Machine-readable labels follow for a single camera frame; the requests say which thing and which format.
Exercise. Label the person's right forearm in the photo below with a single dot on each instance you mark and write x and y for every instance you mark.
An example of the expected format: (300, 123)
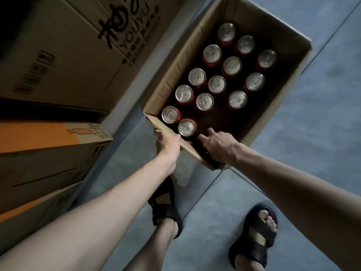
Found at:
(304, 200)

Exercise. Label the brown cardboard box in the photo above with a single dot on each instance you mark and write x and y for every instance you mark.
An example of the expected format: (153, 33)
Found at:
(270, 16)

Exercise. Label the person's left dark sandal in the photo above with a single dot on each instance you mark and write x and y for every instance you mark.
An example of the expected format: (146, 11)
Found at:
(163, 211)

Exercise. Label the large brown printed carton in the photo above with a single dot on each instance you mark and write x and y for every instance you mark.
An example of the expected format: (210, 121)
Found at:
(70, 53)

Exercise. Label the person's dark sandal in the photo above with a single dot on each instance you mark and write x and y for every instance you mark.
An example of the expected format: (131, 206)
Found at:
(253, 248)
(163, 211)

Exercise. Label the orange-topped brown carton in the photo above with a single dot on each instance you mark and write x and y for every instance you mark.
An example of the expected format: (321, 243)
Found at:
(33, 136)
(28, 222)

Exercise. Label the person's left hand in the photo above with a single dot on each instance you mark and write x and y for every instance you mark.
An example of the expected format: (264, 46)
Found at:
(169, 149)

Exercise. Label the person's left forearm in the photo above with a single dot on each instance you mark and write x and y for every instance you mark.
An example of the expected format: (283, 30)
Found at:
(84, 222)

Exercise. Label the person's right hand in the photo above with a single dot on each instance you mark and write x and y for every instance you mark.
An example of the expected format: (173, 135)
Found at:
(222, 148)

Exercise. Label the person's left leg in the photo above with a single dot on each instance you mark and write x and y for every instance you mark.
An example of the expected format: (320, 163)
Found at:
(152, 251)

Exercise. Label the person's right dark sandal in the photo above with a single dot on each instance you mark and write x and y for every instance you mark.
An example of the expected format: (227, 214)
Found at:
(253, 248)

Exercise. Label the group of cans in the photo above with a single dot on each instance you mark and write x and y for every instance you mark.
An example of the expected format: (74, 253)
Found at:
(204, 101)

